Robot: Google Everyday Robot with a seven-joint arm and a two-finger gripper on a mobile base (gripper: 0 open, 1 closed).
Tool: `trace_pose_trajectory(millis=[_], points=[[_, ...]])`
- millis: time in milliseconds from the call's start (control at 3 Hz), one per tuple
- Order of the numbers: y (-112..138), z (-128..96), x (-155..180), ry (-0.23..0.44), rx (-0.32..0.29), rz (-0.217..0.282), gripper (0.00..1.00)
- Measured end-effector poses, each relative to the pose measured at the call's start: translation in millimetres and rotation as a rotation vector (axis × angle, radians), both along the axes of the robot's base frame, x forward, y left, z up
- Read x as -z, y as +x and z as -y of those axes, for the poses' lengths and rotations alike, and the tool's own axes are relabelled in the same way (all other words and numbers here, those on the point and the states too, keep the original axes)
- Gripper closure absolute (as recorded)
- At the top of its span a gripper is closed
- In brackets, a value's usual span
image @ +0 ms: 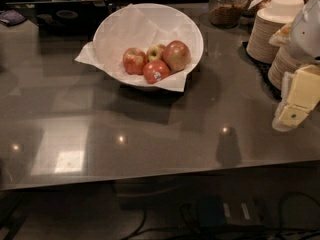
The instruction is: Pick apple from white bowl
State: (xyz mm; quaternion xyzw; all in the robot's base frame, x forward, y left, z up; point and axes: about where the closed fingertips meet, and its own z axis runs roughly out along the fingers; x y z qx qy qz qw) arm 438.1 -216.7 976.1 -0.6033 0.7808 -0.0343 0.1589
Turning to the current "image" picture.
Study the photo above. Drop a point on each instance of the black laptop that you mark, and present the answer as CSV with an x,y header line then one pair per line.
x,y
65,17

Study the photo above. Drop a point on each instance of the red apple with sticker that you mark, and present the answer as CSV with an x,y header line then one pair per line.
x,y
155,71

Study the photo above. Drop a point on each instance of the white bowl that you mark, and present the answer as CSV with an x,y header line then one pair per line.
x,y
116,34

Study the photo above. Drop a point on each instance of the white paper liner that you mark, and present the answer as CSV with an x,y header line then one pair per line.
x,y
133,27

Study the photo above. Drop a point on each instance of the paper plate stack rear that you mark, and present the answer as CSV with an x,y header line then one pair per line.
x,y
265,25

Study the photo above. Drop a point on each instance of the small yellow-green apple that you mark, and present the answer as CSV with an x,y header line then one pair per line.
x,y
155,52

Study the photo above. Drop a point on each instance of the white paper bowls stack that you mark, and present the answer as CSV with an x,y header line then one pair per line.
x,y
281,11

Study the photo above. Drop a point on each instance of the large red apple right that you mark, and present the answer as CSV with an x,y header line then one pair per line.
x,y
176,55

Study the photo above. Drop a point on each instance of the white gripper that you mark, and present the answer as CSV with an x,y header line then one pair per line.
x,y
306,37

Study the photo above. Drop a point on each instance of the glass jar with granola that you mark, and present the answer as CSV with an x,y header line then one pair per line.
x,y
226,13

